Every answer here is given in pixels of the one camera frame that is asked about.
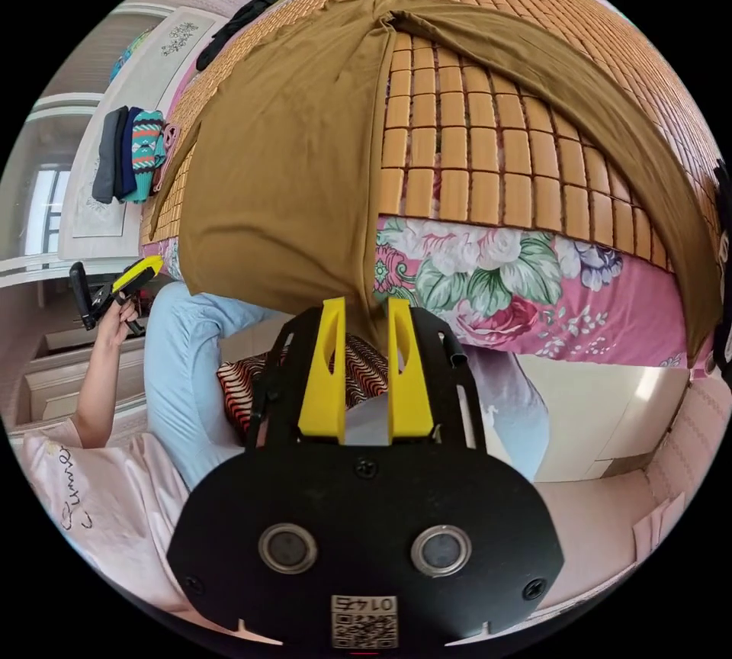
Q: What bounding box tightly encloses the person's body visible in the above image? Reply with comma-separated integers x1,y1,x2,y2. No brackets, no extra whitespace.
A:
8,278,551,614

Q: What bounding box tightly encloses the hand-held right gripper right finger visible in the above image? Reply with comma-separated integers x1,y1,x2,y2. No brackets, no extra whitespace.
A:
387,297,435,440

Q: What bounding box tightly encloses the black garment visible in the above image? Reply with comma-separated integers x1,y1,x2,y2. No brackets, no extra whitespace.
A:
196,0,330,72

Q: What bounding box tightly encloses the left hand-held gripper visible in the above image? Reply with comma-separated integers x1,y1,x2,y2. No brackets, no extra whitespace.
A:
84,255,165,337

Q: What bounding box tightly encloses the bed with woven mat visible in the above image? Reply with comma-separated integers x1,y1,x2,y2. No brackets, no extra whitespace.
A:
140,0,732,375

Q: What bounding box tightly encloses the red black patterned cushion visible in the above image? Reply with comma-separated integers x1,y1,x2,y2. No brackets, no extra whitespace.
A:
216,333,391,440

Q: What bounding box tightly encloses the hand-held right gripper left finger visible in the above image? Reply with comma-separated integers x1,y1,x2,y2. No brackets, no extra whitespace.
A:
297,297,348,440

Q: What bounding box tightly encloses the person's left forearm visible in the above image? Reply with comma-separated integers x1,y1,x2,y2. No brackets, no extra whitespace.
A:
70,336,122,449

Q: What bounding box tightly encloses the window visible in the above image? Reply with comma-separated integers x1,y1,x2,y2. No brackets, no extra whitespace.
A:
24,168,71,257

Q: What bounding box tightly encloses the pile of clothes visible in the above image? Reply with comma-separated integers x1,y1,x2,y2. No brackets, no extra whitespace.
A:
91,105,181,206

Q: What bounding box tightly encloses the person's left hand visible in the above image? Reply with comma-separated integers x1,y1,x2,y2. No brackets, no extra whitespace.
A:
93,299,142,350

